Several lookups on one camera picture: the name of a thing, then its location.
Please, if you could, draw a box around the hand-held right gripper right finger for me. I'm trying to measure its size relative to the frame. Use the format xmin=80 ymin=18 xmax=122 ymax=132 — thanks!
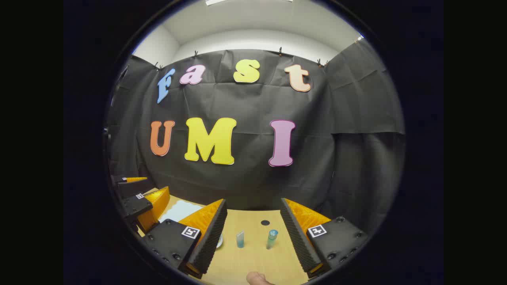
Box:
xmin=280 ymin=198 xmax=369 ymax=279

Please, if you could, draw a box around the light blue suitcase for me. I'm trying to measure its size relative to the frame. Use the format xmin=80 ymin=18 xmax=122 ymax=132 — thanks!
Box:
xmin=158 ymin=200 xmax=206 ymax=224

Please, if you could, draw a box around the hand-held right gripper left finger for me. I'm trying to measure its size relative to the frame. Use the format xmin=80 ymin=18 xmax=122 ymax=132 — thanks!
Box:
xmin=142 ymin=199 xmax=228 ymax=279

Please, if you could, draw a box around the black backdrop cloth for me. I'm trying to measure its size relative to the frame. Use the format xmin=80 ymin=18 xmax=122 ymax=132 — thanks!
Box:
xmin=106 ymin=38 xmax=406 ymax=238

